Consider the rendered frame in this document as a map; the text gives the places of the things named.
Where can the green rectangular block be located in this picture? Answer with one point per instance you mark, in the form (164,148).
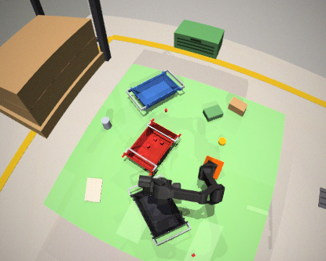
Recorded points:
(213,112)

